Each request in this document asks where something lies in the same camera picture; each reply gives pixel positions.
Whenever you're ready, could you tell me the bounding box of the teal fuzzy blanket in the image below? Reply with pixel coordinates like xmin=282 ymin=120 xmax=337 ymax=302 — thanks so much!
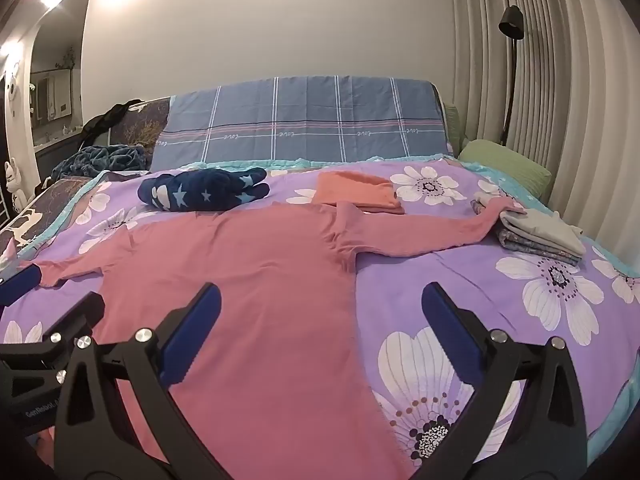
xmin=52 ymin=144 xmax=151 ymax=179

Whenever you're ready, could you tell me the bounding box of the folded orange garment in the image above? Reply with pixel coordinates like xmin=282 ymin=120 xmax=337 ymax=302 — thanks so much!
xmin=316 ymin=171 xmax=405 ymax=216

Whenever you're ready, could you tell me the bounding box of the dark animal-print blanket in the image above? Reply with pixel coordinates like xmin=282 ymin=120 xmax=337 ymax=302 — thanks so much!
xmin=0 ymin=175 xmax=97 ymax=262

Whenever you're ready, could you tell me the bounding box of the blue plaid cushion cover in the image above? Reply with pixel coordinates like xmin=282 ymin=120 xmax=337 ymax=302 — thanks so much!
xmin=149 ymin=75 xmax=454 ymax=171

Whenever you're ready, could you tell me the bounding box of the small green pillow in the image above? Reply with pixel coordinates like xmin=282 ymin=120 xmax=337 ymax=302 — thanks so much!
xmin=442 ymin=104 xmax=469 ymax=157

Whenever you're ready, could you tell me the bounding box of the large green pillow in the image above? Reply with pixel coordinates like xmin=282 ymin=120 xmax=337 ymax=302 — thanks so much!
xmin=457 ymin=139 xmax=554 ymax=199

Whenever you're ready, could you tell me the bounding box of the navy star-print garment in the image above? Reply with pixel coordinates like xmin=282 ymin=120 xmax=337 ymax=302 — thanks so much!
xmin=137 ymin=166 xmax=271 ymax=212

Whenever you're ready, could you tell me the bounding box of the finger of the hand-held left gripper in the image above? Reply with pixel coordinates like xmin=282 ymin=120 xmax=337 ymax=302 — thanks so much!
xmin=0 ymin=264 xmax=42 ymax=308
xmin=0 ymin=291 xmax=107 ymax=361

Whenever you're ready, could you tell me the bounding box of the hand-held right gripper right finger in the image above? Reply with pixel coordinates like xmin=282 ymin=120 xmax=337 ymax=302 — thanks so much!
xmin=421 ymin=281 xmax=588 ymax=480

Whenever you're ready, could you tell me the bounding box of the folded grey garment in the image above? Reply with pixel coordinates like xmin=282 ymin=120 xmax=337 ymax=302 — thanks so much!
xmin=475 ymin=191 xmax=587 ymax=257

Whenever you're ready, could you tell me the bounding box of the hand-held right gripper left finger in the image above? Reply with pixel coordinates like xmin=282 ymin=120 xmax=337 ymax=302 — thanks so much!
xmin=54 ymin=282 xmax=222 ymax=480

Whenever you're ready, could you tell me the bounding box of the brown floral cover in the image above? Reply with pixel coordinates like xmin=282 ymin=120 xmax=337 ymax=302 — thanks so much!
xmin=107 ymin=95 xmax=172 ymax=155

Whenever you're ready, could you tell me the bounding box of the folded floral garment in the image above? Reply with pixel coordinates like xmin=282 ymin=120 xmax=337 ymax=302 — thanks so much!
xmin=470 ymin=199 xmax=584 ymax=267

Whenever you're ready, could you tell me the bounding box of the pink long-sleeve shirt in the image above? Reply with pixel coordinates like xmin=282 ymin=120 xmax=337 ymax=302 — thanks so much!
xmin=20 ymin=195 xmax=526 ymax=480

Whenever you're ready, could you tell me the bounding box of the cream pleated curtain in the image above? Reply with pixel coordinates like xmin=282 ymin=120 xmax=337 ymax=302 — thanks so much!
xmin=447 ymin=0 xmax=640 ymax=281

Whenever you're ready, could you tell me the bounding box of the white cat figurine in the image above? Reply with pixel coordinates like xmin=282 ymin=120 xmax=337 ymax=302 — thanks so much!
xmin=3 ymin=158 xmax=27 ymax=209

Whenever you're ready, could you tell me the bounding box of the purple floral bedspread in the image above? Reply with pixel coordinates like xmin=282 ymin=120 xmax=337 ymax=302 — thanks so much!
xmin=0 ymin=156 xmax=640 ymax=467

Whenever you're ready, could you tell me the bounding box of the black floor lamp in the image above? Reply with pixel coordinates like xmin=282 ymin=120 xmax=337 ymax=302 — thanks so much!
xmin=497 ymin=5 xmax=525 ymax=147

